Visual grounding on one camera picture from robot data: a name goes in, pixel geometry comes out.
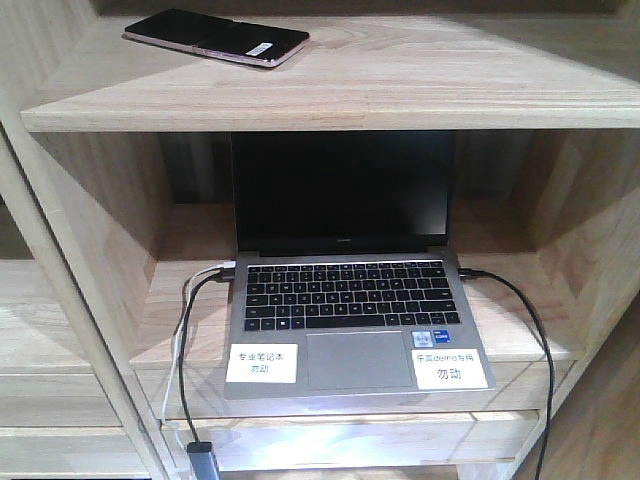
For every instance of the black smartphone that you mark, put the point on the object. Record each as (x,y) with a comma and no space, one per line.
(218,38)

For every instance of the wooden desk shelf unit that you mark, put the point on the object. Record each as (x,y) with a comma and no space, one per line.
(544,96)

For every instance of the silver laptop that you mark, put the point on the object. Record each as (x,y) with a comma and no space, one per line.
(344,281)

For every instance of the grey usb hub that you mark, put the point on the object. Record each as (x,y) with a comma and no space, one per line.
(203,460)

